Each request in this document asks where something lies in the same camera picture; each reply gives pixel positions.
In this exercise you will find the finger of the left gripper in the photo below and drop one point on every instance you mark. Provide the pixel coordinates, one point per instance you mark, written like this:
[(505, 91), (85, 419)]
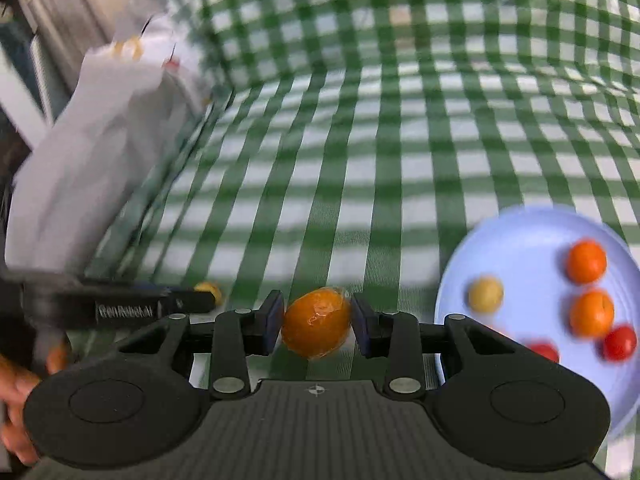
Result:
[(191, 301)]

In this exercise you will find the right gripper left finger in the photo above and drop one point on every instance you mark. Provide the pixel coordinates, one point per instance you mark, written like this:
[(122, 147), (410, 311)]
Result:
[(157, 359)]

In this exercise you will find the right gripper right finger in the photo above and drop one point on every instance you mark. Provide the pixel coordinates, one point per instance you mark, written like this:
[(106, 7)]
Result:
[(403, 341)]

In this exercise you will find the yellow longan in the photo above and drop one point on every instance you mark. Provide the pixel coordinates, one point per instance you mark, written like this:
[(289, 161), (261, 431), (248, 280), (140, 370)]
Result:
[(213, 289), (485, 294)]

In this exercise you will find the orange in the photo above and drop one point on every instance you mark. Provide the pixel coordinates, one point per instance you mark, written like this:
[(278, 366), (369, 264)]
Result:
[(318, 323)]

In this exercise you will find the red cherry tomato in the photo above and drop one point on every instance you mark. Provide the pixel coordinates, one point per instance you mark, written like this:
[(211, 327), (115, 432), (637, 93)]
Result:
[(619, 344), (545, 349)]

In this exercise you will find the bare orange tangerine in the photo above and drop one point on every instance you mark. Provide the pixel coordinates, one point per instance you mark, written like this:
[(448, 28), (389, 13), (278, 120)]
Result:
[(586, 262), (592, 314)]

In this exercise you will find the person's left hand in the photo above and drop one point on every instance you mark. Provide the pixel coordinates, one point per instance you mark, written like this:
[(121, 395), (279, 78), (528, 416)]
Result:
[(16, 385)]

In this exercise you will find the light blue plate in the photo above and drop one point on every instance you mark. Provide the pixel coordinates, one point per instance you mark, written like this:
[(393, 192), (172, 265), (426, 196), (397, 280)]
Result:
[(526, 247)]

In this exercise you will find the green white checkered cloth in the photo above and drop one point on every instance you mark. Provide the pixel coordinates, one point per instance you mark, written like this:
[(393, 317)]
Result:
[(353, 143)]

